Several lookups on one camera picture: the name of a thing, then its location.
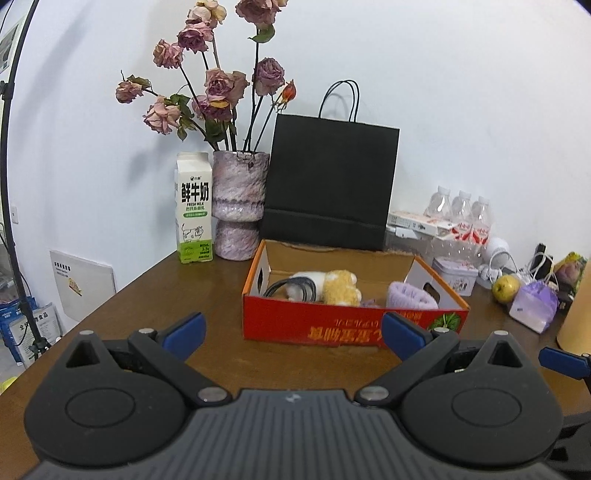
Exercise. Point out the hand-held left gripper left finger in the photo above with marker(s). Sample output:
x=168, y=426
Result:
x=184, y=334

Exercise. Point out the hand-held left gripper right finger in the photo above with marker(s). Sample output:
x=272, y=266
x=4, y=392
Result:
x=404, y=334

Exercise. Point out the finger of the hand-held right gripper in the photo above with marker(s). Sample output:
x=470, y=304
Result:
x=561, y=362

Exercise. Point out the purple fluffy towel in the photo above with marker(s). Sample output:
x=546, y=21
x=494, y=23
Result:
x=411, y=297

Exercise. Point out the red cardboard box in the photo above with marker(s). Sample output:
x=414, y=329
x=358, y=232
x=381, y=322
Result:
x=332, y=330

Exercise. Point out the orange and white plush toy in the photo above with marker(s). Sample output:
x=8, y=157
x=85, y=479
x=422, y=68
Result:
x=339, y=288

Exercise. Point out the purple face mask pack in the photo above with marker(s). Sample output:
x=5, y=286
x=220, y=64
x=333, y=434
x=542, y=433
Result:
x=533, y=307

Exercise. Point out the small printed tin box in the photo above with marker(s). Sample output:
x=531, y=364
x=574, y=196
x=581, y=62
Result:
x=455, y=277

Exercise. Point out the colourful snack packet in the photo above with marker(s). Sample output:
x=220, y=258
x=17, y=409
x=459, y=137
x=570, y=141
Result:
x=570, y=272

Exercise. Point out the green apple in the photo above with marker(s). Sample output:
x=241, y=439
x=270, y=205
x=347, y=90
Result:
x=505, y=289

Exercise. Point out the black adapter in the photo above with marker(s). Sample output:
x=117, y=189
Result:
x=541, y=263

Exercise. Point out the flat white carton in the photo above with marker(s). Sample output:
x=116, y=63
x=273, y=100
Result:
x=415, y=221

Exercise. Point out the white round device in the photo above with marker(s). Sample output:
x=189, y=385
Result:
x=496, y=251

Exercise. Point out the white green milk carton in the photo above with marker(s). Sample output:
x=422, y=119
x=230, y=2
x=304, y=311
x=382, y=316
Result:
x=194, y=207

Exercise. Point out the clear water bottle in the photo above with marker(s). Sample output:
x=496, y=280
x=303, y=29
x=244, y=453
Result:
x=438, y=203
x=481, y=221
x=461, y=212

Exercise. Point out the purple mottled vase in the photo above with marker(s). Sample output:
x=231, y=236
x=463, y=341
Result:
x=238, y=194

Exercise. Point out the blue food bags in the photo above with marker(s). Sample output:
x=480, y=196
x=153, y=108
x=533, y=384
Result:
x=32, y=330

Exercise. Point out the black paper bag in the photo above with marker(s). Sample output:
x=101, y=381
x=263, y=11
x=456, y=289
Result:
x=332, y=184

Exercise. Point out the black light stand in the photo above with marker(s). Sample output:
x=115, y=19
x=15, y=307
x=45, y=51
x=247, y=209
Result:
x=11, y=230

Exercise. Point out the dried pink roses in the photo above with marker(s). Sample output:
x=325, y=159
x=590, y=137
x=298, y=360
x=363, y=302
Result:
x=221, y=85

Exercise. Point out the wall picture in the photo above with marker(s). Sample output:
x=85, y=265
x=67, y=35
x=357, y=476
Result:
x=10, y=41

